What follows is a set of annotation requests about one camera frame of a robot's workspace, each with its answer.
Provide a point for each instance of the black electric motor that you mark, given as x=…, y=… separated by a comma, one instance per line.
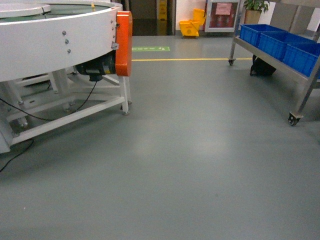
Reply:
x=98, y=67

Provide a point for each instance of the yellow wet floor sign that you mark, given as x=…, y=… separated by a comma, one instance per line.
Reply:
x=161, y=17

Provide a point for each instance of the yellow mop bucket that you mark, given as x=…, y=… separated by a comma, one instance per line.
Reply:
x=191, y=27

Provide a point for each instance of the orange motor guard cover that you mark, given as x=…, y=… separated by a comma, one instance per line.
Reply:
x=124, y=32

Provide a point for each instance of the black bag on floor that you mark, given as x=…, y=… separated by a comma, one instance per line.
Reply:
x=260, y=67

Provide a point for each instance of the fire extinguisher cabinet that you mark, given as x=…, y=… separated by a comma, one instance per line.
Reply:
x=221, y=16

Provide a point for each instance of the blue bin on cart far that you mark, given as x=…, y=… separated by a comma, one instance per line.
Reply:
x=251, y=33

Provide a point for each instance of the blue bin on cart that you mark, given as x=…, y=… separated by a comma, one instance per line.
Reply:
x=302, y=57
x=251, y=33
x=274, y=43

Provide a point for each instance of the blue bin on cart middle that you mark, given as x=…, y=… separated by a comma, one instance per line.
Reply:
x=274, y=43

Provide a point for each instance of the white round conveyor machine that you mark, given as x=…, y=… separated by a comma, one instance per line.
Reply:
x=41, y=42

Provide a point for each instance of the potted green plant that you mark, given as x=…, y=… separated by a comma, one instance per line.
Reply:
x=254, y=9

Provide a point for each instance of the blue bin on cart near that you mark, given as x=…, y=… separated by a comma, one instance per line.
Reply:
x=302, y=57

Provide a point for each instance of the steel cart with wheels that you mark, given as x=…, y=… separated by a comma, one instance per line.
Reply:
x=309, y=82

